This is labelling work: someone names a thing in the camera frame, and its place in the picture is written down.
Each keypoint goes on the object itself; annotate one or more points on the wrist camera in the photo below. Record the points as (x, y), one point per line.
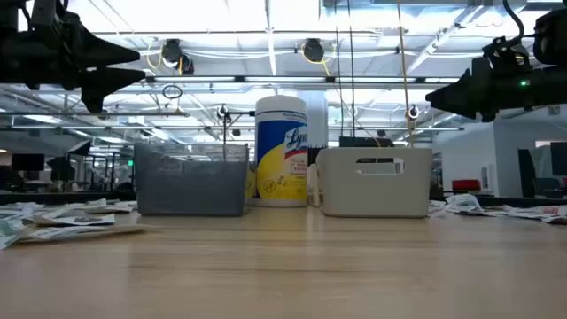
(44, 13)
(505, 55)

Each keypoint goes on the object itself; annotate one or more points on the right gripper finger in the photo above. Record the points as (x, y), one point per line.
(474, 111)
(460, 91)

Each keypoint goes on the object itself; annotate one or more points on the white blue square packet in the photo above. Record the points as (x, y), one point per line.
(22, 205)
(75, 219)
(13, 215)
(463, 204)

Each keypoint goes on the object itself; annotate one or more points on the black monitor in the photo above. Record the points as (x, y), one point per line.
(61, 169)
(80, 148)
(27, 162)

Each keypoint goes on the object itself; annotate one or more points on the black wall screen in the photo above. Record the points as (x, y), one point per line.
(559, 158)

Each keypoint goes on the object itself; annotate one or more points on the Lysol wipes canister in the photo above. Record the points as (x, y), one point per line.
(281, 150)

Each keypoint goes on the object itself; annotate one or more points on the long ceiling light bar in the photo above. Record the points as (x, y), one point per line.
(283, 79)

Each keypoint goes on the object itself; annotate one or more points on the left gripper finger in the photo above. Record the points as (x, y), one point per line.
(111, 80)
(102, 55)

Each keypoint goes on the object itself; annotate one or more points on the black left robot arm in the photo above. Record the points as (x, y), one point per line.
(11, 13)

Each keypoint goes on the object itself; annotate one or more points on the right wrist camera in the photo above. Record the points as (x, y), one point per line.
(505, 55)

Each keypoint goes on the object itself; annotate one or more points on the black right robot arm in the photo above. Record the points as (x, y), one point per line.
(551, 40)

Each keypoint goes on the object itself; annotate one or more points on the red box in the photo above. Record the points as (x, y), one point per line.
(466, 185)

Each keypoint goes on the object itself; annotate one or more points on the white building column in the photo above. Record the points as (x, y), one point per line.
(316, 115)

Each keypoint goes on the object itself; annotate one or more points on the small black ceiling reel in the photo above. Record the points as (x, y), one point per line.
(222, 111)
(413, 112)

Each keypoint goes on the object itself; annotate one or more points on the black standing panel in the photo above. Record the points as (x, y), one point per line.
(527, 173)

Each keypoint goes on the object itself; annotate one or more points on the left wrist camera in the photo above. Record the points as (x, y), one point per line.
(44, 13)

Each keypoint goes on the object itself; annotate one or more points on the left pile of paper packets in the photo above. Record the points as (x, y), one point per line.
(117, 207)

